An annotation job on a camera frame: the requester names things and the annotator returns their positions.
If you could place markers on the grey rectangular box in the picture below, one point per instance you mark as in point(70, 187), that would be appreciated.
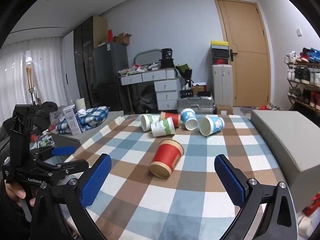
point(287, 140)

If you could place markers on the grey sofa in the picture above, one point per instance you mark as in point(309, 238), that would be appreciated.
point(102, 130)

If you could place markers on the black garbage bag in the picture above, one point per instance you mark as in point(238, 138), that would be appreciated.
point(147, 100)

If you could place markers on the white sheer curtain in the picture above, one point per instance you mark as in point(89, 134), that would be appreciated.
point(45, 67)

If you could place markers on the white wardrobe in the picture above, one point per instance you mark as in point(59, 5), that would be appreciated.
point(68, 67)

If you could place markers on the wooden door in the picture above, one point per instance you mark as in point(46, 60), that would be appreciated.
point(245, 75)

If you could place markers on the wooden shoe rack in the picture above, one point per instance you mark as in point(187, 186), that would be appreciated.
point(297, 100)

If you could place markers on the group of sneakers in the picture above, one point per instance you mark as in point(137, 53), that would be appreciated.
point(303, 75)

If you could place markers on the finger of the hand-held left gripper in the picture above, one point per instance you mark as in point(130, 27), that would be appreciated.
point(63, 150)
point(72, 165)

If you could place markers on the blue plaid blanket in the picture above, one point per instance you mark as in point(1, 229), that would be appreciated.
point(91, 117)

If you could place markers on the small cardboard box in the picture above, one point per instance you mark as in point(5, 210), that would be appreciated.
point(224, 110)

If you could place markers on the black shoe box stack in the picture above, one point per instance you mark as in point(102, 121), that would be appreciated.
point(219, 55)

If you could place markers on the white paper roll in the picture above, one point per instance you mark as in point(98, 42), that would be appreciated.
point(80, 104)

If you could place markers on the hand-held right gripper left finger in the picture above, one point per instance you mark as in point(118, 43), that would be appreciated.
point(96, 181)

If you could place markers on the white milk carton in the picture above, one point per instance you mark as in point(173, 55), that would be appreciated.
point(72, 123)

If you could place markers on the dark grey fridge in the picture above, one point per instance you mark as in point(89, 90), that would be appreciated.
point(110, 67)

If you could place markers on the blue cup pink print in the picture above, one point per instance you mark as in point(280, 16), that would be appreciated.
point(187, 116)
point(215, 125)

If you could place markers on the black box appliance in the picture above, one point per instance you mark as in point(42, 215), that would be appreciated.
point(167, 58)

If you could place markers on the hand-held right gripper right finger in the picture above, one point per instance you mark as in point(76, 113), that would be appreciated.
point(230, 181)

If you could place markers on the white light switch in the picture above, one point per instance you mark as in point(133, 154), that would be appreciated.
point(299, 31)

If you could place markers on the dark glass cabinet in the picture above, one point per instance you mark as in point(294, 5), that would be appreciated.
point(83, 55)

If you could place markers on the white cup green print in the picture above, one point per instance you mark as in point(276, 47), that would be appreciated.
point(163, 127)
point(149, 120)

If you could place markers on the person's left hand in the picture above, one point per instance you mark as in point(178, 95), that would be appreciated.
point(16, 192)

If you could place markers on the yellow shoe box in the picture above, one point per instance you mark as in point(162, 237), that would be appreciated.
point(219, 43)

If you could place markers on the checkered tablecloth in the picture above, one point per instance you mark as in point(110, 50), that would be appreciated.
point(200, 180)

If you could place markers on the black green bag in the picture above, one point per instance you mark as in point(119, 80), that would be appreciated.
point(185, 70)

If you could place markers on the desk clutter pile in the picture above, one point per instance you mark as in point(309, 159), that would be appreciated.
point(136, 70)

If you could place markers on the grey metal frame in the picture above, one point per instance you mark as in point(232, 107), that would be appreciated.
point(146, 53)

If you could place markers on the black jacket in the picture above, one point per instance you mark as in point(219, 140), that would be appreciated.
point(46, 113)

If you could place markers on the white desk with drawers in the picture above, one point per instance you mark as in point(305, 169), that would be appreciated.
point(147, 76)

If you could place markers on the open cardboard box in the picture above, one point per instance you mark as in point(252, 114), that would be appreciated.
point(122, 39)

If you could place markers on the silver suitcase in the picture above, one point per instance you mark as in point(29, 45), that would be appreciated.
point(195, 105)

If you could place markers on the white drawer cabinet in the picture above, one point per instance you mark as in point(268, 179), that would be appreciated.
point(167, 92)

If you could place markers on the red paper cup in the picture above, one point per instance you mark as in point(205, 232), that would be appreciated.
point(174, 118)
point(166, 156)

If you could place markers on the red container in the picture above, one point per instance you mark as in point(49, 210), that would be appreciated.
point(110, 35)

